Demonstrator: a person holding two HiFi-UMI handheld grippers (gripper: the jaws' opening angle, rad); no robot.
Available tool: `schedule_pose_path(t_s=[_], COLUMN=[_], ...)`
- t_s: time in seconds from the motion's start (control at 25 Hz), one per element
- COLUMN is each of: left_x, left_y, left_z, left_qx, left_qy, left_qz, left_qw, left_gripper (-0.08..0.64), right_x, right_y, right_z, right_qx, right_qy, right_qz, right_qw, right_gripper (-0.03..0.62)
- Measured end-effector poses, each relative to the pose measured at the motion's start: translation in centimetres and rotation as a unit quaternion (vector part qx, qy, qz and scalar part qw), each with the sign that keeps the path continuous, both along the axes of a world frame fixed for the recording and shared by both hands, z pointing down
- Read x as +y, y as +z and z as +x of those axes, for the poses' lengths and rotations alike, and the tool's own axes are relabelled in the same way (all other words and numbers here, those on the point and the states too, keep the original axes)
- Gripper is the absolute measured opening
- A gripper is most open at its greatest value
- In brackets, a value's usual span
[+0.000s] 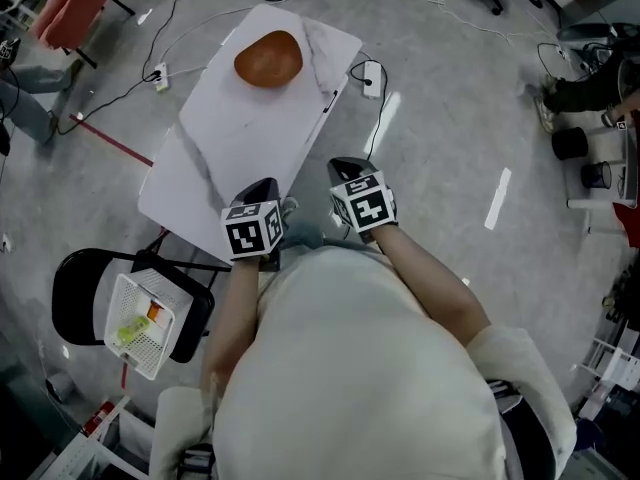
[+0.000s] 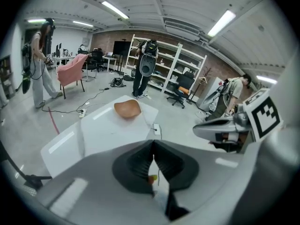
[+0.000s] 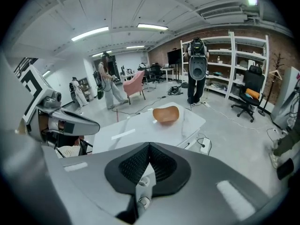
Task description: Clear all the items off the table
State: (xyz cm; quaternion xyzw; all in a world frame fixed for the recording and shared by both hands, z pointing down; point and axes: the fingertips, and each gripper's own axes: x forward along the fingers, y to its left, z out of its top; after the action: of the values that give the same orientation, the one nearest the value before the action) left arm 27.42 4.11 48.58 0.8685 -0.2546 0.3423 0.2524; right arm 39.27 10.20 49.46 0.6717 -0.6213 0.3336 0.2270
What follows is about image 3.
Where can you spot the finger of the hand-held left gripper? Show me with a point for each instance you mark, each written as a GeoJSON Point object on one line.
{"type": "Point", "coordinates": [82, 128]}
{"type": "Point", "coordinates": [77, 118]}

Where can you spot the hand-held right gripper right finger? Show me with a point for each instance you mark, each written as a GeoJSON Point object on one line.
{"type": "Point", "coordinates": [211, 184]}

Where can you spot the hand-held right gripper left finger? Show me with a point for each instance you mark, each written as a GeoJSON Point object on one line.
{"type": "Point", "coordinates": [89, 191]}

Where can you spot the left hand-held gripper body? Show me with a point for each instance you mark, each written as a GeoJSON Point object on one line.
{"type": "Point", "coordinates": [39, 102]}

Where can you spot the brown wooden bowl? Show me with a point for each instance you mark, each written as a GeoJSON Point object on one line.
{"type": "Point", "coordinates": [166, 115]}

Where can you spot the white marble-pattern table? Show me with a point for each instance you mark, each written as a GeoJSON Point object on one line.
{"type": "Point", "coordinates": [140, 128]}

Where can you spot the grey cubby cabinet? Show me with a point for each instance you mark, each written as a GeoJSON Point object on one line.
{"type": "Point", "coordinates": [84, 83]}

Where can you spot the white power strip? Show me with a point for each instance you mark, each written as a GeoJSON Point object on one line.
{"type": "Point", "coordinates": [205, 145]}

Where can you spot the pink armchair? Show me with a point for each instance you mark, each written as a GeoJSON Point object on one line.
{"type": "Point", "coordinates": [133, 84]}

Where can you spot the white power adapter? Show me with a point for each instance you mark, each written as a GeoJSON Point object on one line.
{"type": "Point", "coordinates": [205, 104]}

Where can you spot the black desk chair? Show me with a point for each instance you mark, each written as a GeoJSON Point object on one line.
{"type": "Point", "coordinates": [157, 72]}

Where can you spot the long white desk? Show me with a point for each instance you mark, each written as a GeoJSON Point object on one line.
{"type": "Point", "coordinates": [167, 69]}

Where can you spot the black monitor screen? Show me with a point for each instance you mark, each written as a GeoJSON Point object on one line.
{"type": "Point", "coordinates": [174, 56]}

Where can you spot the black coat stand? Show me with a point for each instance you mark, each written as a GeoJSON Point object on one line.
{"type": "Point", "coordinates": [272, 85]}

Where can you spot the grey metal cabinet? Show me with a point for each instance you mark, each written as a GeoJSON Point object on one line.
{"type": "Point", "coordinates": [286, 95]}

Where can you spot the white metal shelf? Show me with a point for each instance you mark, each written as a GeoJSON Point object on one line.
{"type": "Point", "coordinates": [232, 67]}

